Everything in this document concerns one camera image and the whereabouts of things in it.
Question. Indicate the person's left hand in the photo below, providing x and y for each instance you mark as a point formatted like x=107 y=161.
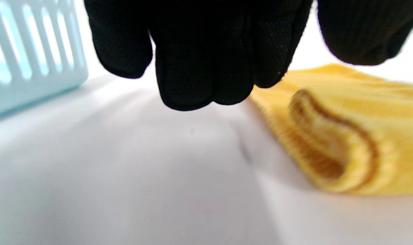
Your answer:
x=206 y=51

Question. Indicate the orange cloth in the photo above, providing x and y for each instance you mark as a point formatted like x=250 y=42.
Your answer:
x=390 y=119

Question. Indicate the light blue plastic basket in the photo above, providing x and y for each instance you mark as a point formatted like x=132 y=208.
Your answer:
x=22 y=92

